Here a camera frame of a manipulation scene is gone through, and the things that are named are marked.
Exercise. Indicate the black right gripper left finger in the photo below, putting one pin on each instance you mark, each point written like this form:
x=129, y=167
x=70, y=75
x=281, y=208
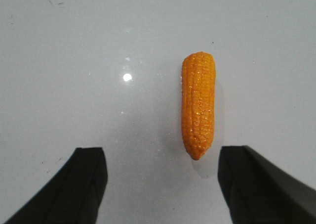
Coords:
x=72, y=196

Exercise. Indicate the orange plastic corn cob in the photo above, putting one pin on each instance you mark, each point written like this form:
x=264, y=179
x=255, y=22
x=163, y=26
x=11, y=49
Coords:
x=198, y=78

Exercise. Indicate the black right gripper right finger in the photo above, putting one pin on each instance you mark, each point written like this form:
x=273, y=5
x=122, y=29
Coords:
x=258, y=192

